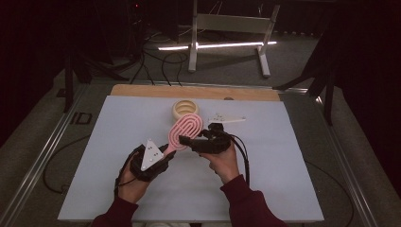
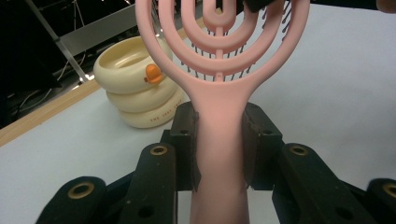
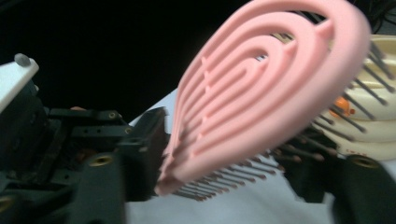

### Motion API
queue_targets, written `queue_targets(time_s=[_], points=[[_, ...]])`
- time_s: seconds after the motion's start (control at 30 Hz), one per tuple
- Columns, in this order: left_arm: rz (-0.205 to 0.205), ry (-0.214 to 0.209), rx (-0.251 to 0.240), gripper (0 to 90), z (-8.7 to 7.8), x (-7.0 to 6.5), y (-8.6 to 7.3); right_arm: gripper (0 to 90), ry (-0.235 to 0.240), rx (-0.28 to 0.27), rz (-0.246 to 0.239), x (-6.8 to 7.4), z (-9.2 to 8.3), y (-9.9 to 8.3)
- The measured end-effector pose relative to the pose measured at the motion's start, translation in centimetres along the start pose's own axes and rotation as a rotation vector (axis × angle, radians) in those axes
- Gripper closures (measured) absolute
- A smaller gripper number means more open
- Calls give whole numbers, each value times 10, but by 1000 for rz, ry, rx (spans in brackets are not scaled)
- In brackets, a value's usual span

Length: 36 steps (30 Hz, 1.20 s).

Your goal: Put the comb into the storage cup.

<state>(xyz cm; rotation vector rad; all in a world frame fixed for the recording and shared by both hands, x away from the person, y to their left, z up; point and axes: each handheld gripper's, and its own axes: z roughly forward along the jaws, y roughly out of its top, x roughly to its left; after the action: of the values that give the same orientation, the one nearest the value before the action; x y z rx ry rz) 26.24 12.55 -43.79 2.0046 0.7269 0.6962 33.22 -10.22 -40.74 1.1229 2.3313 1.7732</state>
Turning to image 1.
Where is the pale grey table mat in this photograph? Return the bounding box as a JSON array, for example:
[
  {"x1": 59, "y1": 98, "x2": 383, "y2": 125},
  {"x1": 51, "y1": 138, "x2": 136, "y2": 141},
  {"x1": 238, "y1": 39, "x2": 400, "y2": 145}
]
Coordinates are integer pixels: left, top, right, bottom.
[{"x1": 57, "y1": 95, "x2": 325, "y2": 222}]

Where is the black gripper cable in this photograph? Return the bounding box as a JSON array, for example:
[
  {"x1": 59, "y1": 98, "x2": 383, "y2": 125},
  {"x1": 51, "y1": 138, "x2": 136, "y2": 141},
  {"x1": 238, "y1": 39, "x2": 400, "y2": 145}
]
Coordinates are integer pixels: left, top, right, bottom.
[
  {"x1": 225, "y1": 132, "x2": 252, "y2": 187},
  {"x1": 113, "y1": 148, "x2": 140, "y2": 199}
]

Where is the aluminium rail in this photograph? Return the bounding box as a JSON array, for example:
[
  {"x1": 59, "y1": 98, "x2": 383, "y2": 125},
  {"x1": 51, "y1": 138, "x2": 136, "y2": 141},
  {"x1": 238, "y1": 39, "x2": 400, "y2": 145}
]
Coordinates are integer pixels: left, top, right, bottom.
[
  {"x1": 315, "y1": 94, "x2": 381, "y2": 227},
  {"x1": 0, "y1": 83, "x2": 92, "y2": 227}
]

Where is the black looped floor cable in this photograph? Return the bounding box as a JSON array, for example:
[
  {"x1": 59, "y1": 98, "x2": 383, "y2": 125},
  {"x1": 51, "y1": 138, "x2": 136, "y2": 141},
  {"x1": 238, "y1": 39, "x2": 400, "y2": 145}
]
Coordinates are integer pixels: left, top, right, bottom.
[{"x1": 161, "y1": 51, "x2": 189, "y2": 87}]

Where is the person's left hand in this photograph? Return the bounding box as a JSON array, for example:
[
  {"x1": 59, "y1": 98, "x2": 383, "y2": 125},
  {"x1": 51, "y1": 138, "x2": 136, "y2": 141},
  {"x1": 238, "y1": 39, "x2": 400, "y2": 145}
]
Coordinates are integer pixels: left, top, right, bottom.
[{"x1": 118, "y1": 153, "x2": 152, "y2": 204}]

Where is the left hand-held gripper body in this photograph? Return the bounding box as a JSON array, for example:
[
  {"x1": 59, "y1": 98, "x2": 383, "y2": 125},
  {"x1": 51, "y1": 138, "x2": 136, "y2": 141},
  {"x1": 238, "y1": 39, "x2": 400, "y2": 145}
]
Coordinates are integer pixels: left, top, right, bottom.
[{"x1": 130, "y1": 138, "x2": 176, "y2": 183}]

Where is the black stand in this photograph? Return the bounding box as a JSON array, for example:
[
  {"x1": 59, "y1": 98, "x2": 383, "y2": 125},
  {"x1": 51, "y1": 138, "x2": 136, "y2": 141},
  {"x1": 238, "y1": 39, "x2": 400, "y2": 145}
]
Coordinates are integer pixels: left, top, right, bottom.
[
  {"x1": 272, "y1": 31, "x2": 338, "y2": 127},
  {"x1": 61, "y1": 46, "x2": 131, "y2": 114}
]

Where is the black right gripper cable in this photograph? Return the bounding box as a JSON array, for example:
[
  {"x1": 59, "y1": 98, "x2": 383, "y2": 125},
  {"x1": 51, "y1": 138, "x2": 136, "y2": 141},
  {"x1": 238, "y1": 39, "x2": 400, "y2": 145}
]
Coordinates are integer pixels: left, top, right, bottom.
[{"x1": 225, "y1": 132, "x2": 252, "y2": 187}]

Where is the white metal stand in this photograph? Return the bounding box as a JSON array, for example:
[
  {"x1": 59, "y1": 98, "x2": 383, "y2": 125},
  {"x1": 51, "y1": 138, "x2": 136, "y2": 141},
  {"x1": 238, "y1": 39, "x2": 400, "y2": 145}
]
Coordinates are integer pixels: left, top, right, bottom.
[{"x1": 187, "y1": 0, "x2": 281, "y2": 79}]

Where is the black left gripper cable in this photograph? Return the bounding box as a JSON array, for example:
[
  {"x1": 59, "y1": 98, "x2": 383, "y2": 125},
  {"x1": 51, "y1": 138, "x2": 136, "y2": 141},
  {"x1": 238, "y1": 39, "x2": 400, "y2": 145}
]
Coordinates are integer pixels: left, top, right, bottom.
[{"x1": 113, "y1": 148, "x2": 140, "y2": 199}]

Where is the cream ringed holder cup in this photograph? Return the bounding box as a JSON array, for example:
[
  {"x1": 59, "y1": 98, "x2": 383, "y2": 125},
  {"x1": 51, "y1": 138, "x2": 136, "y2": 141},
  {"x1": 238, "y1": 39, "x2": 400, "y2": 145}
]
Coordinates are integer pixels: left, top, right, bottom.
[{"x1": 171, "y1": 99, "x2": 201, "y2": 121}]

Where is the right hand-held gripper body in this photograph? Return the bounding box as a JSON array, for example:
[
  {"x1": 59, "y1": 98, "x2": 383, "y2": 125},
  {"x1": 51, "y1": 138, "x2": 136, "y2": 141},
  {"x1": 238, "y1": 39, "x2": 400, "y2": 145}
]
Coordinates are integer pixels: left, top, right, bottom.
[{"x1": 188, "y1": 113, "x2": 247, "y2": 156}]

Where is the person's right hand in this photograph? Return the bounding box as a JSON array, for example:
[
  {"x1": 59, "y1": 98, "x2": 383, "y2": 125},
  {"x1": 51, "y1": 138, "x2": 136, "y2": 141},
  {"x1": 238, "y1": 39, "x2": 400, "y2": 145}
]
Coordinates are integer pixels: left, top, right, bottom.
[{"x1": 199, "y1": 141, "x2": 241, "y2": 185}]

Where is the pink hairbrush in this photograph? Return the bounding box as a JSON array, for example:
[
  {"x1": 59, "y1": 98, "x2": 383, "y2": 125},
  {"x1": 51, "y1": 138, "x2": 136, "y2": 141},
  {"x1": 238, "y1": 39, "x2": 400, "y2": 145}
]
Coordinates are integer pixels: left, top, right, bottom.
[{"x1": 163, "y1": 113, "x2": 205, "y2": 156}]

